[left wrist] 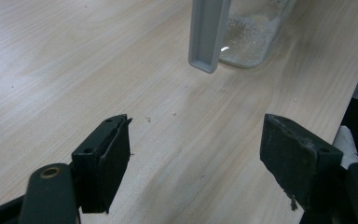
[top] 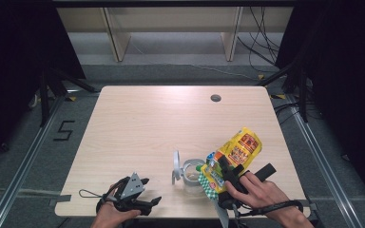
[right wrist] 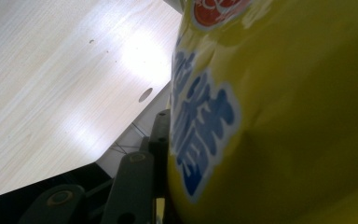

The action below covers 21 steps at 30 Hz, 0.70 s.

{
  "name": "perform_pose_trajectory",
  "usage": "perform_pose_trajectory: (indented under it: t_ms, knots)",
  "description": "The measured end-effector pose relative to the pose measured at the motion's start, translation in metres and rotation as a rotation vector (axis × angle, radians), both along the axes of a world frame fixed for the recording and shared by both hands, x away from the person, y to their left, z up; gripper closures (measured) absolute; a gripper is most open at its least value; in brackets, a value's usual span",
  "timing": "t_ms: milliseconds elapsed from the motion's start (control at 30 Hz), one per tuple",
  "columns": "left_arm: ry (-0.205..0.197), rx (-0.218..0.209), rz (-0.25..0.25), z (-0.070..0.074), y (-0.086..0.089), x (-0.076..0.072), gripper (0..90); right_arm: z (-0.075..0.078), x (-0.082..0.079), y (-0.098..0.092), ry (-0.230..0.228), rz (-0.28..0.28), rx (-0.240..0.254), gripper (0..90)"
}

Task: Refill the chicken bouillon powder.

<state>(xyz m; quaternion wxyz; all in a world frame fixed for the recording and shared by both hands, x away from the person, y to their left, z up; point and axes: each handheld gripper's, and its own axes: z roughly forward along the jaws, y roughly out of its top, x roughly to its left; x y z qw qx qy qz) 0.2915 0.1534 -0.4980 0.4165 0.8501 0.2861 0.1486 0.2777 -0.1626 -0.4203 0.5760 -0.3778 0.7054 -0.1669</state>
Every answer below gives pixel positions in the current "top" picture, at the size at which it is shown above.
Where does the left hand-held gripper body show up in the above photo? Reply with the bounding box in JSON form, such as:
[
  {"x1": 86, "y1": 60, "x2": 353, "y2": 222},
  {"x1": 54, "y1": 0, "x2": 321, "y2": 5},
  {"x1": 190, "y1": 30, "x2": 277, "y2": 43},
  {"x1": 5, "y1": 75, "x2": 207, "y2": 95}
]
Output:
[{"x1": 111, "y1": 172, "x2": 155, "y2": 217}]

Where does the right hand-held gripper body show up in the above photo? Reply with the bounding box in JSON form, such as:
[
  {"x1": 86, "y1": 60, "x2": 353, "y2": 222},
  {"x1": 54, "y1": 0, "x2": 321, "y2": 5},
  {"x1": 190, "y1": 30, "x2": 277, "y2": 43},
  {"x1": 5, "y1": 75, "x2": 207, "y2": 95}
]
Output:
[{"x1": 213, "y1": 163, "x2": 278, "y2": 228}]

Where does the yellow seasoning pouch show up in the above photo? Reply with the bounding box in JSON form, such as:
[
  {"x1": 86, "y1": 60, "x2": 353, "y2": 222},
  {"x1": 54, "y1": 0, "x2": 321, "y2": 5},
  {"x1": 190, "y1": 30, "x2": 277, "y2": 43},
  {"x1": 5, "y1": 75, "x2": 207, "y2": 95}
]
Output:
[{"x1": 197, "y1": 126, "x2": 263, "y2": 201}]

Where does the clear jar with white lid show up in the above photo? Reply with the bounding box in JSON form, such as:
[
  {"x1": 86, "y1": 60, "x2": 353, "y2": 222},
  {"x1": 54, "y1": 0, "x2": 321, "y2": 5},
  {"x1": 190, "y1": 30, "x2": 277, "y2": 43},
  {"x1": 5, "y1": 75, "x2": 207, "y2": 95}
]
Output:
[{"x1": 170, "y1": 150, "x2": 211, "y2": 196}]

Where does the person's right hand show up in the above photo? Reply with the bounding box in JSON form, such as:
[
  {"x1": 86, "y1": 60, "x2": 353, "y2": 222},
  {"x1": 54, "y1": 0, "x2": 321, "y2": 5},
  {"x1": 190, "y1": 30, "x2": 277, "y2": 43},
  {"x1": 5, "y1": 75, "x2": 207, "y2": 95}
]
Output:
[{"x1": 223, "y1": 171, "x2": 298, "y2": 219}]

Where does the person's left hand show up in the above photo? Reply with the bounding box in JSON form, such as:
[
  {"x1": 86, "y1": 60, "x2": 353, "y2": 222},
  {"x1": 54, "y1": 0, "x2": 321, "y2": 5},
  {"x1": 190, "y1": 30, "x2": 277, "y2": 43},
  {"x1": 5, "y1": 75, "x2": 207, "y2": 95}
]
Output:
[{"x1": 90, "y1": 199, "x2": 143, "y2": 228}]

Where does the black metal stand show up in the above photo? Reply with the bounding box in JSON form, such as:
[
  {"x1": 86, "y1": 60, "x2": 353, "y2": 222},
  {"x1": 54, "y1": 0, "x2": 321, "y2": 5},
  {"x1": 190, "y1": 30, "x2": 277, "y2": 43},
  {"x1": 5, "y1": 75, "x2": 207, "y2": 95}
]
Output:
[
  {"x1": 38, "y1": 66, "x2": 99, "y2": 128},
  {"x1": 256, "y1": 60, "x2": 310, "y2": 124}
]

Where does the grey floor tape strip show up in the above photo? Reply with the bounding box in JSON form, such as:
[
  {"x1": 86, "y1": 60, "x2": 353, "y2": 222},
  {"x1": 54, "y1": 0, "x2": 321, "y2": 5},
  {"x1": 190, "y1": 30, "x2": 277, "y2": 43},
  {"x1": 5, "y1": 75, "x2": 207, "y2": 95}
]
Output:
[{"x1": 0, "y1": 187, "x2": 72, "y2": 207}]

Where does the light wooden shelf unit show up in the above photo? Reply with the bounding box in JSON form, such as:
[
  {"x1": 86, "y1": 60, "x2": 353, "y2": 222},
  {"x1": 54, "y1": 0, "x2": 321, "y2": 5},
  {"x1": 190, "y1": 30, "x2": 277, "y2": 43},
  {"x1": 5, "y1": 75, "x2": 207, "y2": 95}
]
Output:
[{"x1": 56, "y1": 6, "x2": 294, "y2": 63}]

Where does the black curtain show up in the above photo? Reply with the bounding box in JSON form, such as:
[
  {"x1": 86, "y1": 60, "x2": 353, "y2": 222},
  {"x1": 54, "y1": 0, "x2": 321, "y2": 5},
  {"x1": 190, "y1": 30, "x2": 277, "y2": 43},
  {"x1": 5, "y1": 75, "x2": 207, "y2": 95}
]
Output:
[
  {"x1": 0, "y1": 0, "x2": 87, "y2": 165},
  {"x1": 275, "y1": 0, "x2": 365, "y2": 203}
]

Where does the black wrist strap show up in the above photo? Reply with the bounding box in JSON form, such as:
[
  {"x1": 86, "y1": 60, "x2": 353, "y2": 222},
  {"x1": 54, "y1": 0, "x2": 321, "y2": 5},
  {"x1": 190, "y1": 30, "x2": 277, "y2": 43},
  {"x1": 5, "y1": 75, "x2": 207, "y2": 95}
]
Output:
[
  {"x1": 78, "y1": 176, "x2": 131, "y2": 214},
  {"x1": 233, "y1": 199, "x2": 304, "y2": 220}
]

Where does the black floor cable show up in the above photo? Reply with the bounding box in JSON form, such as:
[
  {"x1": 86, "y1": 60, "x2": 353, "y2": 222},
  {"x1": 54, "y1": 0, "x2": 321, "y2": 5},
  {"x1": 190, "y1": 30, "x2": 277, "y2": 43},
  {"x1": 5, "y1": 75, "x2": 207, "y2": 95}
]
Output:
[{"x1": 273, "y1": 100, "x2": 302, "y2": 125}]

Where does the metal floor rail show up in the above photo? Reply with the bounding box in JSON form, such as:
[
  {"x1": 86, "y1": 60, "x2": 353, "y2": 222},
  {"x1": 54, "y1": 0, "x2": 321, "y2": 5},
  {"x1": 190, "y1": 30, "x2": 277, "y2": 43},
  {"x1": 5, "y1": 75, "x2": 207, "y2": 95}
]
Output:
[
  {"x1": 0, "y1": 94, "x2": 74, "y2": 228},
  {"x1": 283, "y1": 93, "x2": 365, "y2": 228}
]

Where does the black cable bundle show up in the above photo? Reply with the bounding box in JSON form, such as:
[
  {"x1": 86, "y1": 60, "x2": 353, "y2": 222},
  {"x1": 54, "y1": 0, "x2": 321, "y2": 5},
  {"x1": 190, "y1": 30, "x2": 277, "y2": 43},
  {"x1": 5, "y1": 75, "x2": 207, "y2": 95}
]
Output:
[{"x1": 237, "y1": 6, "x2": 281, "y2": 74}]

